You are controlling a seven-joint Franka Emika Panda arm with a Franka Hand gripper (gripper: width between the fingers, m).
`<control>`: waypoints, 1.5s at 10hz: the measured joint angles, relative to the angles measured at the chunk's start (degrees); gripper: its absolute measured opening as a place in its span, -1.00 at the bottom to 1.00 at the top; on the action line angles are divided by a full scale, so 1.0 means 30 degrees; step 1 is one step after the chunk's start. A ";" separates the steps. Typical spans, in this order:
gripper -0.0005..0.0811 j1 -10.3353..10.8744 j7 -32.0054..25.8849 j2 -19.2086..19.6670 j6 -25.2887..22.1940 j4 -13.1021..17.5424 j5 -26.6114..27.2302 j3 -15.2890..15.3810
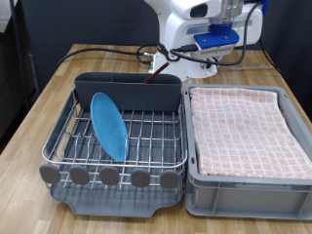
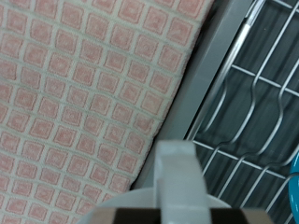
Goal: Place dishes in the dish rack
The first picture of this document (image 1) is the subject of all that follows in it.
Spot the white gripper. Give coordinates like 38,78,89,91
164,8,263,71

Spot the brown wooden spoon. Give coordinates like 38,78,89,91
142,61,171,85

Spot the blue plastic plate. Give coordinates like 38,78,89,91
90,92,130,163

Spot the grey dish rack tray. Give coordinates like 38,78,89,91
48,87,186,218

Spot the dark grey cutlery holder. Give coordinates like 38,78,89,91
73,71,183,113

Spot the pink checked cloth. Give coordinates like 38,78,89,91
189,87,312,180

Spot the grey plastic crate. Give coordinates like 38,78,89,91
182,83,312,221

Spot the black metal pole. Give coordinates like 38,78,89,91
9,0,32,111

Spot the dark shelf unit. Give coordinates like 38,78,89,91
0,0,37,144

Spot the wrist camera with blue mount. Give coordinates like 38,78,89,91
193,22,241,57

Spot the black camera cable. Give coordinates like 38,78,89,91
169,0,265,67

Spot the thin grey table cable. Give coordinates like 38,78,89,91
233,65,277,71

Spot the black hanging cable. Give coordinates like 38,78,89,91
258,35,281,72

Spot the blue cable clip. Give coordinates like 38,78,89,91
261,0,270,18

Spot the thick black table cable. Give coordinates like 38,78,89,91
58,43,161,67

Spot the metal wire dish rack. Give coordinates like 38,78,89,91
38,89,189,193

